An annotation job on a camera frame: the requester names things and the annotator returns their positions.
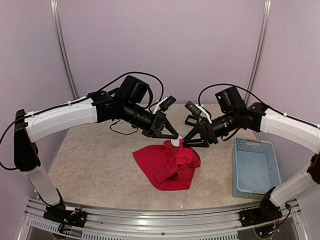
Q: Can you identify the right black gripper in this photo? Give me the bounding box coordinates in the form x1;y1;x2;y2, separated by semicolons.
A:
182;109;239;147

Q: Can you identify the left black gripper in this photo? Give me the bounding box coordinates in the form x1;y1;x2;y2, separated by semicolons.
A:
121;100;179;139

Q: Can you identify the blue round brooch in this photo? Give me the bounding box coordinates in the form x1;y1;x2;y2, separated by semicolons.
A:
170;134;183;148

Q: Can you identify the red t-shirt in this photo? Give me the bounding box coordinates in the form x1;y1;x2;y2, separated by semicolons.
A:
132;139;201;191

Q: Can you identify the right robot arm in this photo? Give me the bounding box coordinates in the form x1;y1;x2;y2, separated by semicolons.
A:
183;101;320;222

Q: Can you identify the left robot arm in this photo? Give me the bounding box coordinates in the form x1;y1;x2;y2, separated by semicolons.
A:
0;90;179;223

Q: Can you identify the blue plastic basket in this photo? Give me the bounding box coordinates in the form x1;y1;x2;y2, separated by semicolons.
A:
232;137;282;200

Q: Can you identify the black square frame left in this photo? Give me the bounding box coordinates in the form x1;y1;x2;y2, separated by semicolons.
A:
184;114;199;127

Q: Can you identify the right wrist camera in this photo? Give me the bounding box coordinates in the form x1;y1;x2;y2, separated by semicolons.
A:
215;86;247;114

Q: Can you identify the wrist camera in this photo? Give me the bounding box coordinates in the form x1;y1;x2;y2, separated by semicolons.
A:
215;86;247;114
114;75;150;104

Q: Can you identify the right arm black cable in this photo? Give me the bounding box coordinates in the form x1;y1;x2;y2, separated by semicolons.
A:
197;83;320;141

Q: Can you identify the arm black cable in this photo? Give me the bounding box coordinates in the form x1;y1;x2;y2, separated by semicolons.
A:
0;71;165;171
197;83;320;141

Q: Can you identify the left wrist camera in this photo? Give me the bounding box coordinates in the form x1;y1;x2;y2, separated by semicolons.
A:
114;75;150;104

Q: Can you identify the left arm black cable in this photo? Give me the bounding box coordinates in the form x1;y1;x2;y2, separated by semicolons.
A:
0;71;165;171

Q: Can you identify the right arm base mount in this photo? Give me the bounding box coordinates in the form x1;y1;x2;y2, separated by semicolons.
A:
238;207;283;227

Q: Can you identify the aluminium front rail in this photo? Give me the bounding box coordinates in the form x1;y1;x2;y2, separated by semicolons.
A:
17;199;309;240

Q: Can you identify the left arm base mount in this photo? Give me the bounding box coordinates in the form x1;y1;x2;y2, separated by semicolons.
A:
43;203;88;228

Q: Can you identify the right aluminium corner post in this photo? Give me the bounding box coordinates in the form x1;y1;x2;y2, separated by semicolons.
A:
247;0;272;91

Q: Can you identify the aluminium corner post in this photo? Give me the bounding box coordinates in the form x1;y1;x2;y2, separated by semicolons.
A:
247;0;272;91
50;0;79;100

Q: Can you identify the left aluminium corner post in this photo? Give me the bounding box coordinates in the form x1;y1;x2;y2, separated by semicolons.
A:
50;0;79;100

